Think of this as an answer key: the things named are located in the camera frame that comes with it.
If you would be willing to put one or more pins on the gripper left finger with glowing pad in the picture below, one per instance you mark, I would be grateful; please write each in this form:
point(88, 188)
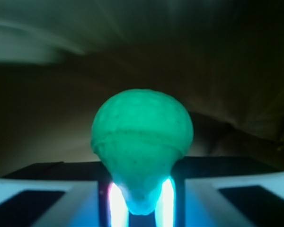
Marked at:
point(61, 195)

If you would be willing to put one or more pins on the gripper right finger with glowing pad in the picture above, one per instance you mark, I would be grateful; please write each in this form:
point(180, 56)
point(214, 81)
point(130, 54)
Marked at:
point(222, 192)

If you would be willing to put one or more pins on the green dimpled foam ball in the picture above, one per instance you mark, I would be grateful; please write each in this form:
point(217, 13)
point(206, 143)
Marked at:
point(139, 134)

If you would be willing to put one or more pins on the crumpled brown paper bag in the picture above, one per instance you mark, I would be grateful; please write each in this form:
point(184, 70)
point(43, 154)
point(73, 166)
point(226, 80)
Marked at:
point(61, 59)

